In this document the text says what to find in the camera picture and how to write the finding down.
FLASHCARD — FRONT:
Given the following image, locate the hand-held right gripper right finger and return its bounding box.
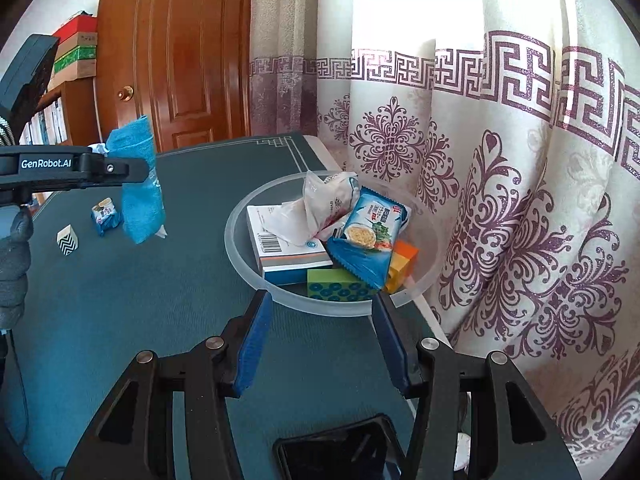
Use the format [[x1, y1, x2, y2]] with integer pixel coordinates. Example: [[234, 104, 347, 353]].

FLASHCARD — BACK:
[[372, 292, 583, 480]]

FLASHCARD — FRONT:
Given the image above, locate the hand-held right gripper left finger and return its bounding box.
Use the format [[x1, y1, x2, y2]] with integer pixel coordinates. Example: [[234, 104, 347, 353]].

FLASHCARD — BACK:
[[62, 290, 274, 480]]

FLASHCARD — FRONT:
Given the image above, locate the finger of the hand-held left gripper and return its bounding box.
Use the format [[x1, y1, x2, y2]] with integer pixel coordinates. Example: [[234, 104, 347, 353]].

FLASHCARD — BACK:
[[75, 152, 151, 190]]

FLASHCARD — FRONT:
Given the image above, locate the blue cloth-like packet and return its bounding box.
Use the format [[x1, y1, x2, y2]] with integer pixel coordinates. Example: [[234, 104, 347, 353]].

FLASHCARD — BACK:
[[107, 115, 168, 246]]

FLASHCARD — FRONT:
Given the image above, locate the green block with blue circles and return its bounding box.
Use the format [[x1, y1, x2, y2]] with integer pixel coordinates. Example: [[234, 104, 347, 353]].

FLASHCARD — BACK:
[[306, 267, 381, 303]]

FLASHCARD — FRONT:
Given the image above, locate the clear plastic bowl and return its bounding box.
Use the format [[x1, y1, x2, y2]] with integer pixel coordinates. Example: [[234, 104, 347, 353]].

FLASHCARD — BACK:
[[225, 170, 440, 317]]

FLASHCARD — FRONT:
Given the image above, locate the blue noodle snack packet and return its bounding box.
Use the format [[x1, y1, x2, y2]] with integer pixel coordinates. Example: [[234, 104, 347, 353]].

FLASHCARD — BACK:
[[326, 186, 407, 291]]

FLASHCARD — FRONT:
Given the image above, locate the white snack packet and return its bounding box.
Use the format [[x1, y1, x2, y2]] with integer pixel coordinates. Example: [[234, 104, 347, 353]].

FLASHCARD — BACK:
[[270, 170, 362, 248]]

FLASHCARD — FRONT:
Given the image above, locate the person's left hand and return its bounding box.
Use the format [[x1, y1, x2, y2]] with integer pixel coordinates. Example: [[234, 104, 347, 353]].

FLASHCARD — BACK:
[[0, 207, 35, 331]]

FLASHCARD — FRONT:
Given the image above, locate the small blue snack packet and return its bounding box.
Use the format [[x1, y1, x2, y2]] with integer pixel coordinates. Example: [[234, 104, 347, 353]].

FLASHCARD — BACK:
[[91, 199, 123, 237]]

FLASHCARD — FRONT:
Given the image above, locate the row of books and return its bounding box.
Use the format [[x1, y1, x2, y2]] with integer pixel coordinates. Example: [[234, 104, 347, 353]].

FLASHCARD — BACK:
[[20, 97, 68, 146]]

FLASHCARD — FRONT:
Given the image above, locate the wooden bookshelf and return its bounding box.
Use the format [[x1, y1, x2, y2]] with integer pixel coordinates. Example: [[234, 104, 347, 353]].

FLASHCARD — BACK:
[[17, 77, 103, 148]]

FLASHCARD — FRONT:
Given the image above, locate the yellow block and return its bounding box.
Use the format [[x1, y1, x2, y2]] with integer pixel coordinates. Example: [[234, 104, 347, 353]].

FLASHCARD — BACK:
[[384, 255, 408, 293]]

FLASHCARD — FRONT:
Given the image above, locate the black-white zigzag small packet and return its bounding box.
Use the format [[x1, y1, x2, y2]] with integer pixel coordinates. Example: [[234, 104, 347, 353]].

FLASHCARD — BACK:
[[56, 225, 80, 257]]

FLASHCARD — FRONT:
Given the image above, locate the white medicine box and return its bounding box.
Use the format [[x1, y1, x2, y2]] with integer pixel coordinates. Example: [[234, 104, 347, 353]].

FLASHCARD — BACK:
[[246, 204, 335, 287]]

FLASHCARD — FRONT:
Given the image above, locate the black smartphone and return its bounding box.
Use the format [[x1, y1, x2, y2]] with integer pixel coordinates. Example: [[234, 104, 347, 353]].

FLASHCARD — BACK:
[[274, 414, 406, 480]]

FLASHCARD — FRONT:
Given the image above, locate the teal table mat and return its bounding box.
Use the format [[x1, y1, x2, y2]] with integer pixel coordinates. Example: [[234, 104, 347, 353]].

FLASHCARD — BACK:
[[0, 132, 471, 480]]

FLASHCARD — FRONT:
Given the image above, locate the green box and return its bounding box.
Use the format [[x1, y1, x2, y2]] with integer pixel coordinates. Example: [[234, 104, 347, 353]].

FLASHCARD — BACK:
[[47, 46, 98, 91]]

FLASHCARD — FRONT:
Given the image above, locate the brown cardboard box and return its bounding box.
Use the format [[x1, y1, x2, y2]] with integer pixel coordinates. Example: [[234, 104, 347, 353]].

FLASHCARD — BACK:
[[55, 32, 98, 56]]

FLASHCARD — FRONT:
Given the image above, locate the brown wooden door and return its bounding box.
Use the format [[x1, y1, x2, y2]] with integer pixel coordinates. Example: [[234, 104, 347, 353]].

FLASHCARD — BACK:
[[95, 0, 253, 153]]

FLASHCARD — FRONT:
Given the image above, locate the white curtain with purple pattern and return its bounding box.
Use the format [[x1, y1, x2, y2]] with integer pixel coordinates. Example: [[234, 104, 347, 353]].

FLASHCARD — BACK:
[[247, 0, 640, 471]]

